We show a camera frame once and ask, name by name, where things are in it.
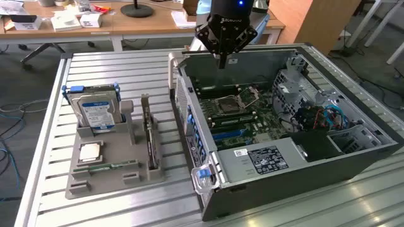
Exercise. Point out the brown cardboard box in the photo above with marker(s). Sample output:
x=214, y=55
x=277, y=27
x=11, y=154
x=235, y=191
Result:
x=190, y=7

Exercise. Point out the grey cup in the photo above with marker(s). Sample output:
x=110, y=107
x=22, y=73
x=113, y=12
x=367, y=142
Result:
x=47, y=2

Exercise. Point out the wooden cabinet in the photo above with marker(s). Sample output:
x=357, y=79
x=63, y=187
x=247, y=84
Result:
x=315, y=23

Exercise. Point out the bare green RAM stick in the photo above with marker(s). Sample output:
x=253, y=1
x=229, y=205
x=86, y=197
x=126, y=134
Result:
x=105, y=166

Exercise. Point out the white foam tray box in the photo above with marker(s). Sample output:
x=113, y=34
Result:
x=65, y=23

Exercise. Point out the RAM stick with label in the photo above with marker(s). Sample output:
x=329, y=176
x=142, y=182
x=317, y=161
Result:
x=234, y=120

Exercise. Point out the dark grey PC case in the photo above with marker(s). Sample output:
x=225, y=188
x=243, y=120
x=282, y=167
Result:
x=285, y=189

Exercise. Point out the metal disk bay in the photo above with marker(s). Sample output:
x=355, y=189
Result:
x=354, y=139

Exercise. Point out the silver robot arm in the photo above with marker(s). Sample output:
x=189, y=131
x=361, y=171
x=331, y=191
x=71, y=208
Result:
x=203, y=8

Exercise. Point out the tape roll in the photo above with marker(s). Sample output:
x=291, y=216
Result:
x=61, y=2

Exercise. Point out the white paper stack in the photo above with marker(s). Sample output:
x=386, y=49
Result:
x=183, y=20

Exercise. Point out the metal socket cover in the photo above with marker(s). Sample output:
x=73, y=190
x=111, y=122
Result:
x=251, y=95

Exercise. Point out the perforated metal drive cage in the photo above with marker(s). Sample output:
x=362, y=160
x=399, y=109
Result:
x=285, y=94

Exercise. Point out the wooden desk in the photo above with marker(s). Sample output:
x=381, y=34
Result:
x=47, y=34
x=142, y=23

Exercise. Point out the CPU socket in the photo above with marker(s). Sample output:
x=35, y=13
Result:
x=229, y=105

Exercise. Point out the small printed white box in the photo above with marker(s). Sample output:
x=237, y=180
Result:
x=91, y=21

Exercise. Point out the blue expansion slot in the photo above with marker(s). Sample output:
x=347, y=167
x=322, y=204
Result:
x=230, y=135

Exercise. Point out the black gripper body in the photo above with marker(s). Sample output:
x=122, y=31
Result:
x=230, y=19

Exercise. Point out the grey chair base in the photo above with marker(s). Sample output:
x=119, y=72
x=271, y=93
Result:
x=41, y=50

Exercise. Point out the red packet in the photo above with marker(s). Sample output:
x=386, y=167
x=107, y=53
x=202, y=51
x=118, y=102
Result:
x=102, y=9

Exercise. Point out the black power adapter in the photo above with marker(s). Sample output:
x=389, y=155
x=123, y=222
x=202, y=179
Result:
x=347, y=52

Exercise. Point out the grey parts rack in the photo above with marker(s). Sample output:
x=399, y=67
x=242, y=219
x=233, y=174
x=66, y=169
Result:
x=126, y=165

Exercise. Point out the green motherboard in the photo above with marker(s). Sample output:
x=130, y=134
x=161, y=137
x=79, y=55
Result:
x=262, y=123

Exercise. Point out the silver CPU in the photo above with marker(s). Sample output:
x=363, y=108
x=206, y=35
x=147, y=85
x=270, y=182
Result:
x=90, y=152

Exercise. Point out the grey power supply unit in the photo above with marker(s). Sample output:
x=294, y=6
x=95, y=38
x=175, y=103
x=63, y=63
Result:
x=234, y=165

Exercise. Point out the black and white box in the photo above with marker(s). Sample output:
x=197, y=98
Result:
x=26, y=23

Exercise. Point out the black lamp base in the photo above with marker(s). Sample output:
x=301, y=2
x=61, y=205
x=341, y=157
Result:
x=138, y=11

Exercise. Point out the white table frame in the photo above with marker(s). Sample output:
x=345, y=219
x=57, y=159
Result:
x=395, y=55

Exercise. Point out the hard disk in blue caddy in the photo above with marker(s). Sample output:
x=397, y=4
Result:
x=95, y=111

